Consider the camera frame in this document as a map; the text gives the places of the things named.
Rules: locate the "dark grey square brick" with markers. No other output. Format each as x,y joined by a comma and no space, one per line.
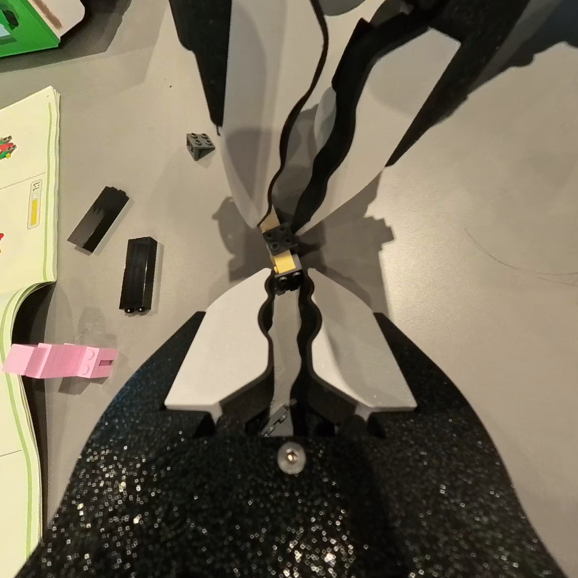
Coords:
280,239

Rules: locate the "yellow and black brick assembly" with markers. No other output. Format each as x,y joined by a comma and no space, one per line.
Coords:
286,264

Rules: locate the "black curved brick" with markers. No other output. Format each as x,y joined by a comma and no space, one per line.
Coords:
139,275

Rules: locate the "long black slope brick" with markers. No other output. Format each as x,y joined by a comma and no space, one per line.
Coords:
99,221

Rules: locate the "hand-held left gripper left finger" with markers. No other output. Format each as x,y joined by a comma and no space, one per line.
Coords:
216,361

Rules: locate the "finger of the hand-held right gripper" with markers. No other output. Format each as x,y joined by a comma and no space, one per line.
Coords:
388,99
266,90

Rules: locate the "grey desk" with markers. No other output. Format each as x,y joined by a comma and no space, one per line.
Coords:
474,271

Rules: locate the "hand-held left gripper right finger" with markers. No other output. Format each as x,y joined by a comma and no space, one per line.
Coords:
361,361

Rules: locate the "dark grey bracket brick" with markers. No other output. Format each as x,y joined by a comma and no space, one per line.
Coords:
200,143

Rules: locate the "pink brick assembly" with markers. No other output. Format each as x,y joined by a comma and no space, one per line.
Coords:
58,361

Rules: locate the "pale green instruction booklet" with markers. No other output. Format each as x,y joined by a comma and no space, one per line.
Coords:
27,158

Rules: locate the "green cardboard box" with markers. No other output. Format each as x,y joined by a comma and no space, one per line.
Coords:
27,40

